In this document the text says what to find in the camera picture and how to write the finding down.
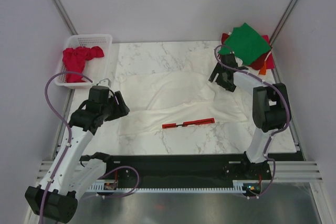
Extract white coca-cola t-shirt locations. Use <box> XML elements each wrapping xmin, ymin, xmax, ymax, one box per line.
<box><xmin>119</xmin><ymin>48</ymin><xmax>248</xmax><ymax>135</ymax></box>

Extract folded pink red t-shirt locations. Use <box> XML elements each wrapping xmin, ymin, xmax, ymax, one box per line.
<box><xmin>261</xmin><ymin>35</ymin><xmax>275</xmax><ymax>71</ymax></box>

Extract right aluminium corner post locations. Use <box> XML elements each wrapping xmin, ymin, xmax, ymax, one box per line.
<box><xmin>269</xmin><ymin>0</ymin><xmax>299</xmax><ymax>46</ymax></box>

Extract crumpled red t-shirt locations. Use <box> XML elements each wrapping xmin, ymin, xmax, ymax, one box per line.
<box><xmin>62</xmin><ymin>46</ymin><xmax>104</xmax><ymax>73</ymax></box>

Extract purple cable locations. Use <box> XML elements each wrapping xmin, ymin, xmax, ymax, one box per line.
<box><xmin>39</xmin><ymin>72</ymin><xmax>140</xmax><ymax>224</ymax></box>
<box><xmin>214</xmin><ymin>45</ymin><xmax>292</xmax><ymax>200</ymax></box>

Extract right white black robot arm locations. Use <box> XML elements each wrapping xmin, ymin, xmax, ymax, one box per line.
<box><xmin>209</xmin><ymin>54</ymin><xmax>291</xmax><ymax>179</ymax></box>

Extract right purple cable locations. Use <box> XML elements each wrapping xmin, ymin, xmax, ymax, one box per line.
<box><xmin>214</xmin><ymin>45</ymin><xmax>292</xmax><ymax>200</ymax></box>

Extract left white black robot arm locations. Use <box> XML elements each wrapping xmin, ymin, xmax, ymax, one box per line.
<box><xmin>25</xmin><ymin>86</ymin><xmax>130</xmax><ymax>223</ymax></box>

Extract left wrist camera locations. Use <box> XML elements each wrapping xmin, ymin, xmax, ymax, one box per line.
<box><xmin>97</xmin><ymin>78</ymin><xmax>111</xmax><ymax>89</ymax></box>

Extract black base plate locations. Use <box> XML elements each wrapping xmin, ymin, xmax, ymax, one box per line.
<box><xmin>78</xmin><ymin>153</ymin><xmax>271</xmax><ymax>189</ymax></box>

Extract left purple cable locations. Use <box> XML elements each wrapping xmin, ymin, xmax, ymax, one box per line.
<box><xmin>39</xmin><ymin>72</ymin><xmax>140</xmax><ymax>224</ymax></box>

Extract white slotted cable duct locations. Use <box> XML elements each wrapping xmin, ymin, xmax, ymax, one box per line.
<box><xmin>87</xmin><ymin>180</ymin><xmax>261</xmax><ymax>194</ymax></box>

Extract folded dark red t-shirt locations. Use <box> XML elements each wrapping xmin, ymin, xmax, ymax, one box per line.
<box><xmin>221</xmin><ymin>33</ymin><xmax>269</xmax><ymax>70</ymax></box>

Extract folded orange t-shirt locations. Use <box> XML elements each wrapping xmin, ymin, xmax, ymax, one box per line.
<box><xmin>259</xmin><ymin>62</ymin><xmax>267</xmax><ymax>76</ymax></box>

